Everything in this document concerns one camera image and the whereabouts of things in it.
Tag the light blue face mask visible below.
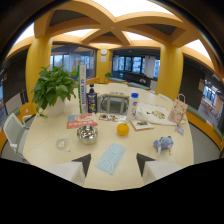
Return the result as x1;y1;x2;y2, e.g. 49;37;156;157
94;142;128;176

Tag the blue plush toy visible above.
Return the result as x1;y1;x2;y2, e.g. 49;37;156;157
152;135;175;156

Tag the steel bowl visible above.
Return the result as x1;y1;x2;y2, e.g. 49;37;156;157
76;125;99;145

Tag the small blue card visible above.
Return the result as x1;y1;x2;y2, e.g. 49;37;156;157
174;124;185;136

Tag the orange fruit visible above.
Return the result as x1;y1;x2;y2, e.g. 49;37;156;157
116;122;130;137

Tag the white printed tote bag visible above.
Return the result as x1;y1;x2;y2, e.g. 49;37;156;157
135;102;177;127

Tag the pink paper gift bag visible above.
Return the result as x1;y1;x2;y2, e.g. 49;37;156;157
167;93;189;127

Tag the small picture card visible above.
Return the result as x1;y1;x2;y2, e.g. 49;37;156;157
98;113;128;123

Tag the white bottle blue cap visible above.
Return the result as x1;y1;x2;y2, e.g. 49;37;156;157
126;92;140;122

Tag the white office chair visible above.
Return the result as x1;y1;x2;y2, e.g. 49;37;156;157
2;112;33;163

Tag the dark blue pump bottle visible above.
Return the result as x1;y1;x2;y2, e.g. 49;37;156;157
86;83;98;115

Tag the tall green white box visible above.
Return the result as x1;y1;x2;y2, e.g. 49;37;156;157
77;64;89;115

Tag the green potted plant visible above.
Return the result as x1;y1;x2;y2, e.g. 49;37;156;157
31;65;79;118

